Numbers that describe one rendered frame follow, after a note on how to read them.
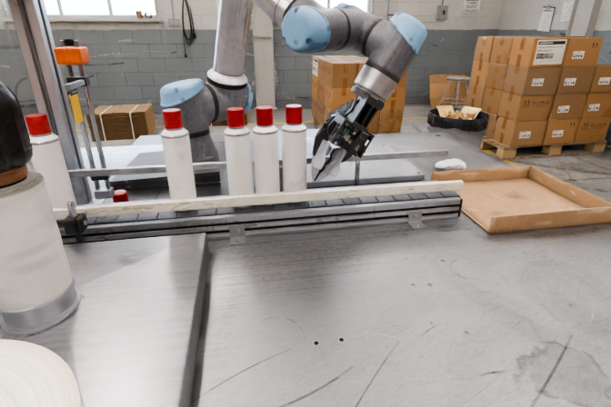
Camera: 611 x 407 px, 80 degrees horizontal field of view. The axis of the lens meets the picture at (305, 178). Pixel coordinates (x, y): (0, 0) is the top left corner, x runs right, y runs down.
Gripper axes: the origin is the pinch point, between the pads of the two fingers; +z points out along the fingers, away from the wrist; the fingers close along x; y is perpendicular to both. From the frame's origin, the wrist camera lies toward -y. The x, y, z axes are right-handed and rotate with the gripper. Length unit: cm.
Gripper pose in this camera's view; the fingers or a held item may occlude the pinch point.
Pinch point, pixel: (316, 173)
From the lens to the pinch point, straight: 79.3
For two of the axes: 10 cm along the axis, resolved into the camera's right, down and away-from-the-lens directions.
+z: -4.9, 8.3, 2.5
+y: 1.7, 3.8, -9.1
